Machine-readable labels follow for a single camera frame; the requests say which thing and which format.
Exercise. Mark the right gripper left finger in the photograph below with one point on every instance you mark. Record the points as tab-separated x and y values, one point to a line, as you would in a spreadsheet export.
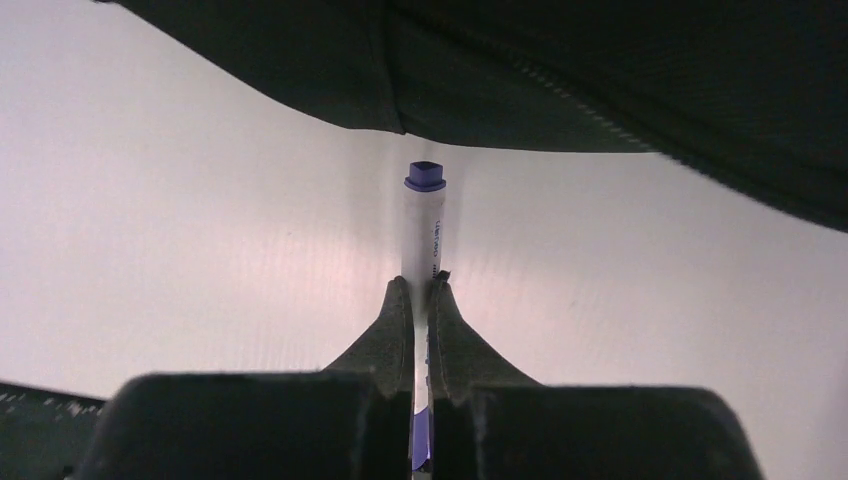
349	420

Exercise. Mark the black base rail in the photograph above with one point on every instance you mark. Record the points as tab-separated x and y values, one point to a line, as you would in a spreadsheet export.
44	433

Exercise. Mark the purple marker pen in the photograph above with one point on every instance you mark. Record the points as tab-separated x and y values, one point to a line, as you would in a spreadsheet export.
424	198

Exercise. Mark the black backpack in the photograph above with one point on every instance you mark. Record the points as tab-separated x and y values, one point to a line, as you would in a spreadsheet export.
752	94

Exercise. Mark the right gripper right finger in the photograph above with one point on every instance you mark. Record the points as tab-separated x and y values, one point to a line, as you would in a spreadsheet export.
490	420

